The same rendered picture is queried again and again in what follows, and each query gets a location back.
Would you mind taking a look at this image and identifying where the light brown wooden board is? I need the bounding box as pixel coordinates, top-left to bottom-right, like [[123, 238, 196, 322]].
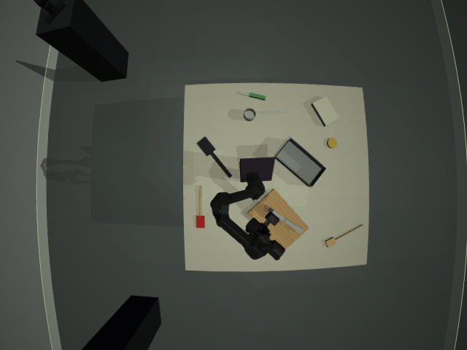
[[247, 189, 309, 249]]

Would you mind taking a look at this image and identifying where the red spatula with wooden handle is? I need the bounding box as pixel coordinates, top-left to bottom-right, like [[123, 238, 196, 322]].
[[196, 186, 205, 228]]

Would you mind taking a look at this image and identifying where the yellow flat disc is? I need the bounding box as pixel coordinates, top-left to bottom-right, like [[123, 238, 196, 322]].
[[327, 138, 338, 148]]

